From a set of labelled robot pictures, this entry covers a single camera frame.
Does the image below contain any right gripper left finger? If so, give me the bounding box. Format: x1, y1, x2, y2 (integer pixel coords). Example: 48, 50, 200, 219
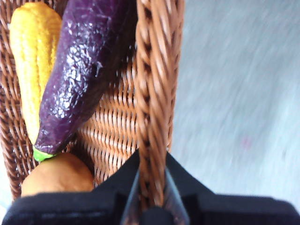
2, 149, 142, 225

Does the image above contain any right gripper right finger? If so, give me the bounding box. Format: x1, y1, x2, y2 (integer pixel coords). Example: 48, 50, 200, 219
165, 151, 300, 225

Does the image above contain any brown potato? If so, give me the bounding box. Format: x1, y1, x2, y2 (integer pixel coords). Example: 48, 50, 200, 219
21, 152, 95, 197

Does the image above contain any brown wicker basket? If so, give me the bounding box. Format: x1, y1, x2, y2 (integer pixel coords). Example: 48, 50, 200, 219
0, 0, 186, 211

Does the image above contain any purple eggplant with green stem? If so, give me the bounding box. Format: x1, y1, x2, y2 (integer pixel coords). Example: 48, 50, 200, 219
32, 0, 139, 162

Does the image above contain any yellow corn cob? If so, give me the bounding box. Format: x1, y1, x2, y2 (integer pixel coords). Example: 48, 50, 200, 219
9, 1, 63, 144

